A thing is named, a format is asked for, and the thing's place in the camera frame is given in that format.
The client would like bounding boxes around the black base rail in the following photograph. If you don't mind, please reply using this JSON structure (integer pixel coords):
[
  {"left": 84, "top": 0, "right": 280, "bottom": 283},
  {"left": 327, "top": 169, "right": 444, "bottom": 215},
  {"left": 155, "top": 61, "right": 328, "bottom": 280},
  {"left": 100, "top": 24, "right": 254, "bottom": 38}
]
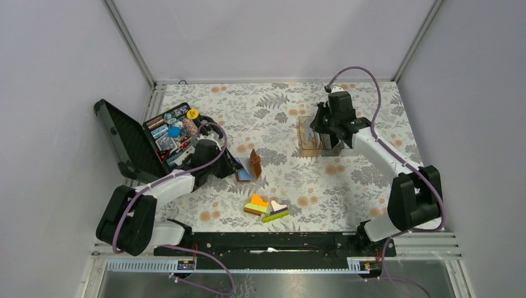
[{"left": 153, "top": 232, "right": 383, "bottom": 271}]

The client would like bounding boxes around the brown leather card holder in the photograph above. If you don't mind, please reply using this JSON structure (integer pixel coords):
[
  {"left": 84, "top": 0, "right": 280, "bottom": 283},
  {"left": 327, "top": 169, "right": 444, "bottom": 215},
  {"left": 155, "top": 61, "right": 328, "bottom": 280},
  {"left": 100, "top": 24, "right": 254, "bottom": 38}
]
[{"left": 235, "top": 149, "right": 262, "bottom": 183}]

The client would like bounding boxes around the yellow poker chip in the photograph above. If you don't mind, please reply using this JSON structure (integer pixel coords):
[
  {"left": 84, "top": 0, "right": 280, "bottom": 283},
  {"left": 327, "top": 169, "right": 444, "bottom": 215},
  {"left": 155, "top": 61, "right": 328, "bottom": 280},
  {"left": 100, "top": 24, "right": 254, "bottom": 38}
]
[{"left": 186, "top": 109, "right": 200, "bottom": 120}]

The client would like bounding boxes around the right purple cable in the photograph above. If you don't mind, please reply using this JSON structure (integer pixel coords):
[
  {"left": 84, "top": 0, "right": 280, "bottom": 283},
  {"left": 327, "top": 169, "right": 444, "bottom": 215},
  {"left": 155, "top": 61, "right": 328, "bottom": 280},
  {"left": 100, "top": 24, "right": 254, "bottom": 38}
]
[{"left": 324, "top": 66, "right": 447, "bottom": 298}]

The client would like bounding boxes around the white purple green card stack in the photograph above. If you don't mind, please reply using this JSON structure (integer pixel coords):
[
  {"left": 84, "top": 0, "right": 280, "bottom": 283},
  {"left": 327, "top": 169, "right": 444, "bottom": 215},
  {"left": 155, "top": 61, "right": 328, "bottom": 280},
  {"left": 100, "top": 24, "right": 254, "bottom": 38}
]
[{"left": 262, "top": 201, "right": 289, "bottom": 223}]

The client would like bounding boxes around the floral patterned table mat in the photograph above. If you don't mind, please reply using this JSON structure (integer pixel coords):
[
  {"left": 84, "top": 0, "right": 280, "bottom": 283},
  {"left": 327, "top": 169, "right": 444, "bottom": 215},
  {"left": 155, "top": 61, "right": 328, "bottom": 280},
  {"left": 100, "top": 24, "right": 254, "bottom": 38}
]
[{"left": 135, "top": 81, "right": 445, "bottom": 233}]

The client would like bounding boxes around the orange green brown card stack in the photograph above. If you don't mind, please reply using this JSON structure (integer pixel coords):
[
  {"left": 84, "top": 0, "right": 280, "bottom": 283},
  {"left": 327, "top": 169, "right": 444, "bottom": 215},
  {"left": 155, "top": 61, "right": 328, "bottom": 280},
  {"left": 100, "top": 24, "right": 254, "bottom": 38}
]
[{"left": 243, "top": 194, "right": 269, "bottom": 216}]

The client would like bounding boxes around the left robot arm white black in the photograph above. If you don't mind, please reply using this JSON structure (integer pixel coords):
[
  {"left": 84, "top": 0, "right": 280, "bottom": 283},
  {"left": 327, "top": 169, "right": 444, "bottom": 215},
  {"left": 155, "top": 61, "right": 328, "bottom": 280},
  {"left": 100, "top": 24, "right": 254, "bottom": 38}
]
[{"left": 96, "top": 139, "right": 242, "bottom": 256}]

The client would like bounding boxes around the blue poker chip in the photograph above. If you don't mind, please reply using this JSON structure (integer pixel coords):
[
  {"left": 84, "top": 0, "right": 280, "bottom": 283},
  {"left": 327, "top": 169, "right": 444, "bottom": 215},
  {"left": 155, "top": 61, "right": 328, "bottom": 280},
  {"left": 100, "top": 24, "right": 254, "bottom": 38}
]
[{"left": 167, "top": 126, "right": 181, "bottom": 138}]

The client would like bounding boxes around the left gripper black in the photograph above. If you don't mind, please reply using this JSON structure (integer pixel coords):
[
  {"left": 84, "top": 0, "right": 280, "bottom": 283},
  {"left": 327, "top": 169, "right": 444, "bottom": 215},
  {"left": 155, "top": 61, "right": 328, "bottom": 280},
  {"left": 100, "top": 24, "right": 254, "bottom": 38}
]
[{"left": 206, "top": 145, "right": 243, "bottom": 179}]

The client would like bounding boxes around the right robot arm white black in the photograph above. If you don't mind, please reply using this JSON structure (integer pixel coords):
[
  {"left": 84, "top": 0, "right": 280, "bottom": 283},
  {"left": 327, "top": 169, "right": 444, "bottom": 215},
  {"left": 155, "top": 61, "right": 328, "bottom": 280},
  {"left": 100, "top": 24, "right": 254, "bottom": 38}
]
[{"left": 310, "top": 87, "right": 442, "bottom": 256}]

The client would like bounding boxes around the black poker chip case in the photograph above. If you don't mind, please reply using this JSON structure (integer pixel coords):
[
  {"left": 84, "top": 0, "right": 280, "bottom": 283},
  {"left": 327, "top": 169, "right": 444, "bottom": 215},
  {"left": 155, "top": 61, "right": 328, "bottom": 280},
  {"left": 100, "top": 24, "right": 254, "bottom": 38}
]
[{"left": 94, "top": 99, "right": 225, "bottom": 183}]

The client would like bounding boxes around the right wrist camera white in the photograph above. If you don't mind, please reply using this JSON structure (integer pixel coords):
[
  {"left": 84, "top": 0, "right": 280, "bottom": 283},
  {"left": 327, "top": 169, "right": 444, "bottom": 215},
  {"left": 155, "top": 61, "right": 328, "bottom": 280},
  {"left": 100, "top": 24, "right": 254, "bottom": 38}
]
[{"left": 328, "top": 86, "right": 344, "bottom": 93}]

